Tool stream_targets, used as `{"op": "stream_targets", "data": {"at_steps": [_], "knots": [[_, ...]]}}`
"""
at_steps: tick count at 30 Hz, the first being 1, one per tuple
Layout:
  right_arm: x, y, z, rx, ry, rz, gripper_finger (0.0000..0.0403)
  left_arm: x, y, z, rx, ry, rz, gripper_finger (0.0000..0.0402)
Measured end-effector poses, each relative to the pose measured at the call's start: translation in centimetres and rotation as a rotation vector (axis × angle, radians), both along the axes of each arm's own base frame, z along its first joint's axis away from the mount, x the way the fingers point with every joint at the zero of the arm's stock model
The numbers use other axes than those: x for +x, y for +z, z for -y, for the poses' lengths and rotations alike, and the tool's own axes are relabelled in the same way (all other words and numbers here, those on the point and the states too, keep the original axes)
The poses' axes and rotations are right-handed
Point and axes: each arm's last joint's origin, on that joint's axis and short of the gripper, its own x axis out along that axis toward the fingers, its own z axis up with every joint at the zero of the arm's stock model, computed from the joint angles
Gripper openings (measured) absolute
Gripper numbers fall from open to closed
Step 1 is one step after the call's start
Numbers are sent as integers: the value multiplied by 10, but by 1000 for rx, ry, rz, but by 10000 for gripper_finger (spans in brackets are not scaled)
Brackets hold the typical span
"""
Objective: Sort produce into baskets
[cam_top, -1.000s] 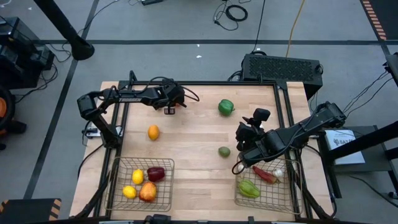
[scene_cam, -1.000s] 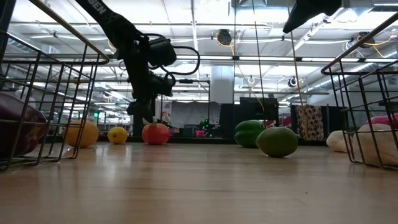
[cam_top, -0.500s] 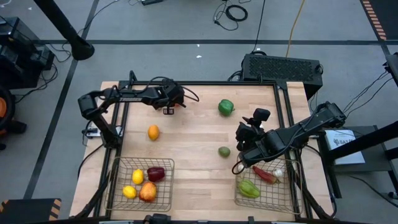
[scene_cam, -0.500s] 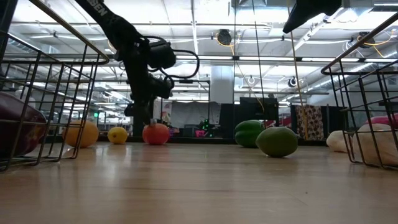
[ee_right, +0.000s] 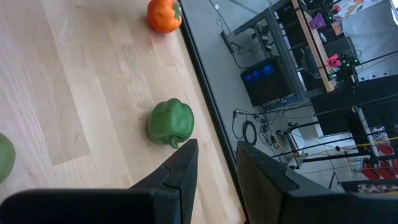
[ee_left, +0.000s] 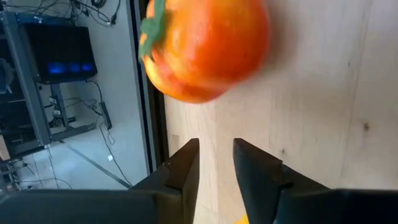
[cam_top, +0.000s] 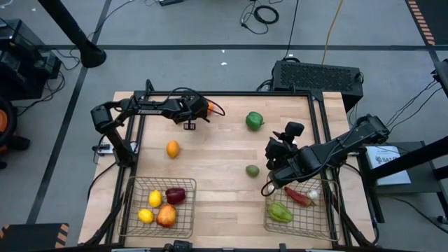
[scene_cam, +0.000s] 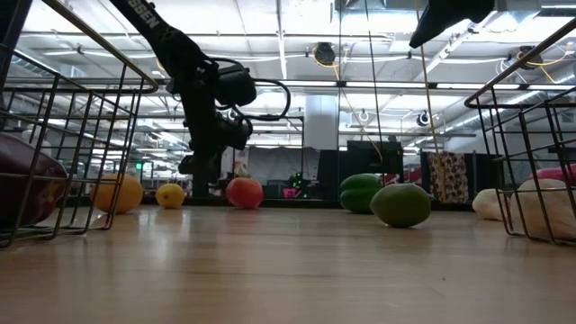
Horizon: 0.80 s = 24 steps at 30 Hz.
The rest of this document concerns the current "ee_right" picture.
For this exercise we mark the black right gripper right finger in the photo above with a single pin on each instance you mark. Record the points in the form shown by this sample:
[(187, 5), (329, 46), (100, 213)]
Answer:
[(267, 199)]

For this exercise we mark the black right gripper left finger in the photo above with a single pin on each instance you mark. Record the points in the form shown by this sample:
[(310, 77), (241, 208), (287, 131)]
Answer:
[(93, 208)]

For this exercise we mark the green lime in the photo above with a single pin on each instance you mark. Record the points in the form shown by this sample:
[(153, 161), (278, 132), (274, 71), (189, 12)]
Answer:
[(6, 158)]

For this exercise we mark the green bell pepper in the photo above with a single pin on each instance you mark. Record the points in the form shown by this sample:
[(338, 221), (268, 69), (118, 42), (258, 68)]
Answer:
[(171, 123)]

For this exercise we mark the orange tomato green stem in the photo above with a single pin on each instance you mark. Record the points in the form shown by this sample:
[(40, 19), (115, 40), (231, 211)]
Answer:
[(163, 15)]

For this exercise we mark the black rolling stand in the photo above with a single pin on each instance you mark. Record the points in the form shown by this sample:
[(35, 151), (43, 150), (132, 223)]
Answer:
[(298, 146)]

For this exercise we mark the brown patterned cloth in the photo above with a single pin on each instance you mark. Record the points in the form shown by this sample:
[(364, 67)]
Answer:
[(379, 188)]

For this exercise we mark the black computer blue lights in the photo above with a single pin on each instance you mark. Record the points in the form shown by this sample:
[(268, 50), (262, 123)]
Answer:
[(267, 84)]

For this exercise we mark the black cabinet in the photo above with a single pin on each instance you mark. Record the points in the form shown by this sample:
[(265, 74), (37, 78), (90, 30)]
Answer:
[(342, 102)]

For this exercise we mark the grey metal desk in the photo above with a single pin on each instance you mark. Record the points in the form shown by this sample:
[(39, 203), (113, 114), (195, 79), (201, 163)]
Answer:
[(281, 46)]

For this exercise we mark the pink box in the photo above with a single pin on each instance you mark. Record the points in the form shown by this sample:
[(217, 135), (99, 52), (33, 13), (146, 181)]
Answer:
[(334, 60)]

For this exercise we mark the wooden desk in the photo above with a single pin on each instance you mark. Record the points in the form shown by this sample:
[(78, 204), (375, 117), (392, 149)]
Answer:
[(314, 46)]

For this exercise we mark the black power strip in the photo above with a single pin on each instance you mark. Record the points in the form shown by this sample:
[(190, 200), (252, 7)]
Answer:
[(227, 42)]

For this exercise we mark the purple box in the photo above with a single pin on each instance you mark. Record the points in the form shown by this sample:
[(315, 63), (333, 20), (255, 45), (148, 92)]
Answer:
[(317, 21)]

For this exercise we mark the grey fabric backdrop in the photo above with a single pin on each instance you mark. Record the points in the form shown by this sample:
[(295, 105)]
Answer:
[(373, 31)]

